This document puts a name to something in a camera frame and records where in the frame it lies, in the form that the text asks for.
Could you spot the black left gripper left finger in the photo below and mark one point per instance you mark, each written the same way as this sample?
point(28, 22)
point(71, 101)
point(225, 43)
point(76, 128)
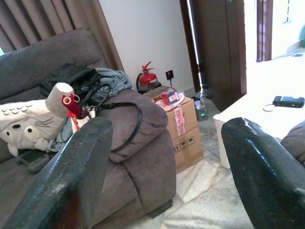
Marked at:
point(71, 179)

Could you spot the cardboard box with red tape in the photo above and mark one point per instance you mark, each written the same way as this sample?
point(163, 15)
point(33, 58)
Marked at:
point(181, 119)

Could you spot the black handheld device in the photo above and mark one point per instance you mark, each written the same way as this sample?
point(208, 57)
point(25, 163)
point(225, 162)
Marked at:
point(288, 101)

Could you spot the red fire extinguisher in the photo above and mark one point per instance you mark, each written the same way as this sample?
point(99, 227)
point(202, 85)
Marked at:
point(147, 77)

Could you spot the brown patterned box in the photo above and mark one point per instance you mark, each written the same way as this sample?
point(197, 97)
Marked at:
point(155, 93)

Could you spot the brown door frame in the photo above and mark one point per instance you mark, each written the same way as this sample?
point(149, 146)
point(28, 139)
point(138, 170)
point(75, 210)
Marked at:
point(264, 28)

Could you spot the grey-brown two-seat sofa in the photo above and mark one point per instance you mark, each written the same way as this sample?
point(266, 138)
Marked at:
point(294, 140)

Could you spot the brown curtain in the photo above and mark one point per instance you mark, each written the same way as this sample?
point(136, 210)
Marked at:
point(47, 16)

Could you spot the small red box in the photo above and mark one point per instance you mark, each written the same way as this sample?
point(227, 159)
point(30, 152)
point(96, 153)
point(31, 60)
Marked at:
point(169, 97)

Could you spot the grey-brown fabric sofa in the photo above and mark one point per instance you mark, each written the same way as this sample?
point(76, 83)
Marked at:
point(143, 143)

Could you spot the white coffee table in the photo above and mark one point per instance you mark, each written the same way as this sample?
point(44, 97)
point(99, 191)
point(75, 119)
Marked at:
point(250, 114)

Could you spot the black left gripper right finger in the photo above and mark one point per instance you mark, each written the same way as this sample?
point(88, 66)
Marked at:
point(267, 179)

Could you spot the grey charger with green light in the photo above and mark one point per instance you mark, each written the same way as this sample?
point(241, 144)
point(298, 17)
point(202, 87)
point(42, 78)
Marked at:
point(201, 112)

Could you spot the plain cardboard box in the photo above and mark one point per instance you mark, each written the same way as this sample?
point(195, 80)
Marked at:
point(188, 150)

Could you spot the dark brown wooden door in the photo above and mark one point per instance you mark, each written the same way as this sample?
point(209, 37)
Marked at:
point(219, 47)

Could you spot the black bag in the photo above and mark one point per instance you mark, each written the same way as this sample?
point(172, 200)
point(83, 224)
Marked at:
point(71, 76)

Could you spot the blue-grey cloth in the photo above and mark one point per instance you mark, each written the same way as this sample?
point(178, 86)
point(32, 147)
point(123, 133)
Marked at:
point(116, 80)

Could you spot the red white tassel charm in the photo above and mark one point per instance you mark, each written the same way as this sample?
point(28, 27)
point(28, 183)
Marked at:
point(71, 105)

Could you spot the black tray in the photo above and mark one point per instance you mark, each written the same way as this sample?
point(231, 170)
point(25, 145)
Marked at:
point(150, 86)

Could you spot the white grey Totoro pillow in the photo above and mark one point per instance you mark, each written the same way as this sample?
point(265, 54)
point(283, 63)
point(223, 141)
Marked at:
point(23, 124)

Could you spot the black wall socket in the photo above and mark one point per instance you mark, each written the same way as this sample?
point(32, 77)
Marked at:
point(169, 74)

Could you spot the blue slipper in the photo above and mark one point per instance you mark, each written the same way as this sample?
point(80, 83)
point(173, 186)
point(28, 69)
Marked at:
point(297, 55)

